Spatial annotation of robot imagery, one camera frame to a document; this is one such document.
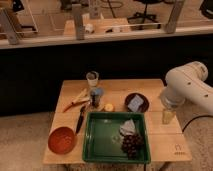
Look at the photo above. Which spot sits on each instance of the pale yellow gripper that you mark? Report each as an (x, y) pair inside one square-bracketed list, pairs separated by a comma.
[(168, 115)]

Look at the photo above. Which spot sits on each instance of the dark purple grape bunch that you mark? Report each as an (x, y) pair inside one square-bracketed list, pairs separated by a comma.
[(132, 144)]

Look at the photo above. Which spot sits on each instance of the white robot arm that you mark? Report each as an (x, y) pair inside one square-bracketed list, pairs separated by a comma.
[(186, 82)]

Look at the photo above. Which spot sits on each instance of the red bowl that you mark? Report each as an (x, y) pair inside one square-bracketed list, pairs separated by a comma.
[(62, 140)]

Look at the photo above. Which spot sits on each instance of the dark brown plate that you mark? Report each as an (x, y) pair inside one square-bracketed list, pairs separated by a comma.
[(143, 108)]

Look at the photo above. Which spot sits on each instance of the yellow lemon half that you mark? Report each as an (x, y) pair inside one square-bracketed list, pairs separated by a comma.
[(109, 107)]

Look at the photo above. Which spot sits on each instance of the green plastic tray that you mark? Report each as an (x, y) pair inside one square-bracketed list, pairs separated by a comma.
[(103, 141)]

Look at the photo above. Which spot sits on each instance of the blue capped dark bottle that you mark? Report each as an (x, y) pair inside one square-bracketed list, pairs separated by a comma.
[(95, 95)]

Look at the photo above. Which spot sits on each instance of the black office chair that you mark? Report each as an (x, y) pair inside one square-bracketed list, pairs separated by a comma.
[(145, 15)]

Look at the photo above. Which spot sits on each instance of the wooden side table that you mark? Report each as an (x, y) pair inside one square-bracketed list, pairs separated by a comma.
[(100, 26)]

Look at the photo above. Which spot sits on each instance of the black handled knife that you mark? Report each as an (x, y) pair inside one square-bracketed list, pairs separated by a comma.
[(80, 119)]

